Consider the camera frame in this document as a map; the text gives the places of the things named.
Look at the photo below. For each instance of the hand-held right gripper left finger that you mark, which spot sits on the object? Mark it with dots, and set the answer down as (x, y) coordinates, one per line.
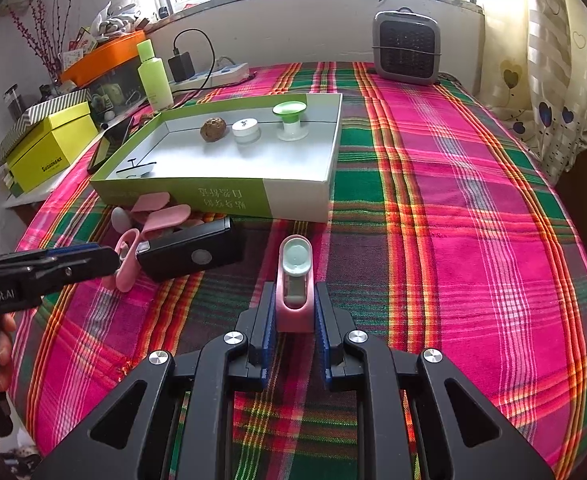
(268, 320)

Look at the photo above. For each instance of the green and white mushroom knob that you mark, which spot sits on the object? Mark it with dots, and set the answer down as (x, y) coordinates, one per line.
(289, 108)

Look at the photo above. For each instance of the dark glass jar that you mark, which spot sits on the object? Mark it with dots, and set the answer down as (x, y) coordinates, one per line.
(12, 102)

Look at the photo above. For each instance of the black round disc gadget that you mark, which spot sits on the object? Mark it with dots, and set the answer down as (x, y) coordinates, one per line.
(136, 170)

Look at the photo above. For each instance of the pink oval plastic piece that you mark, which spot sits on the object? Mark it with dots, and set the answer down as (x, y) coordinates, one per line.
(168, 217)
(151, 202)

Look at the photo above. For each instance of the pink plastic clip gadget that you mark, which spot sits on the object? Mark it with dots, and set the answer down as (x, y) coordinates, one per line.
(293, 317)
(126, 270)

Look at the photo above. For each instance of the black charger adapter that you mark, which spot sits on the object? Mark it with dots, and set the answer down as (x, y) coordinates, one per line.
(181, 66)

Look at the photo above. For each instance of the pale green plastic bottle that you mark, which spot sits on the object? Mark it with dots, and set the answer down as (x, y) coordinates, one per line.
(156, 82)

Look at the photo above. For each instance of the printed paper packets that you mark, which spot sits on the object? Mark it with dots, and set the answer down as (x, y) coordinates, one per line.
(78, 47)

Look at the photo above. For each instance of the green striped box lid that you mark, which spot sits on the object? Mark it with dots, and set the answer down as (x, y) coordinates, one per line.
(38, 110)

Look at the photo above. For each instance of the pink flower branches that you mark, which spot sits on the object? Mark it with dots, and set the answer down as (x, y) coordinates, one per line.
(38, 35)

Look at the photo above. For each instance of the green and white cardboard box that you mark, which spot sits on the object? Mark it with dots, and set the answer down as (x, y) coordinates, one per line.
(223, 195)

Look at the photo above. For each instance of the glass tank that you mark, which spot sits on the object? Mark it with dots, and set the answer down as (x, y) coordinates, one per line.
(121, 82)

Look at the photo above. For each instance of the black smartphone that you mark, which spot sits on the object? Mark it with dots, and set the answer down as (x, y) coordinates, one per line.
(116, 135)

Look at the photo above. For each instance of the yellow cardboard box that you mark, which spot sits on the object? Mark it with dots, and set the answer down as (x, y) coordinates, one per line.
(48, 150)

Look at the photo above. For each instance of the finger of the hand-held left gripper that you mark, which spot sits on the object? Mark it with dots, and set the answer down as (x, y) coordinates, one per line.
(88, 265)
(73, 249)

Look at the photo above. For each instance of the white side table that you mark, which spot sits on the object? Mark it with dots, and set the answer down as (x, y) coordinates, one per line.
(33, 198)

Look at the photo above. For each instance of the orange box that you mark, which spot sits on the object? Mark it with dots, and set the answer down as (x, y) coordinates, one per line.
(103, 55)

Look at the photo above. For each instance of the white plastic bag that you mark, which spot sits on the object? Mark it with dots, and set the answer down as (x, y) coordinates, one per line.
(116, 17)

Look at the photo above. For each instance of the white round jar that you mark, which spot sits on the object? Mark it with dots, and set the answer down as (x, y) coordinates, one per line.
(246, 127)

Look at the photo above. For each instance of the person's left hand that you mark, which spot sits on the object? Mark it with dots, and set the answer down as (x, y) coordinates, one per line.
(4, 350)

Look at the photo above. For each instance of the brown walnut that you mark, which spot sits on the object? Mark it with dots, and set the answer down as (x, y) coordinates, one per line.
(212, 129)

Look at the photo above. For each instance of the small white egg-shaped object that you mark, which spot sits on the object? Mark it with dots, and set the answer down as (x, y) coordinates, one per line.
(120, 219)

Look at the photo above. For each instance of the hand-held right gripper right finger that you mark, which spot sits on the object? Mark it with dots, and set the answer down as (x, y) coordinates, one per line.
(322, 325)

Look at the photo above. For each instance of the grey space heater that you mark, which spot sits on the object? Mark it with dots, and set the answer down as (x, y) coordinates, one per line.
(406, 50)

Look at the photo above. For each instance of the black rectangular device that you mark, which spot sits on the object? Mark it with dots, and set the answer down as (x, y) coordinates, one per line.
(173, 255)

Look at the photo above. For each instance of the heart print curtain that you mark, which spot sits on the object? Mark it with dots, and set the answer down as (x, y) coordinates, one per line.
(548, 85)

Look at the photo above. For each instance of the dusty pink oval piece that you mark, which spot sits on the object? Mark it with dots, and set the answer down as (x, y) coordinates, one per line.
(193, 223)

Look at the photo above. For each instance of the small green box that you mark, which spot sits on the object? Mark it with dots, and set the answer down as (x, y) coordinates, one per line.
(11, 185)

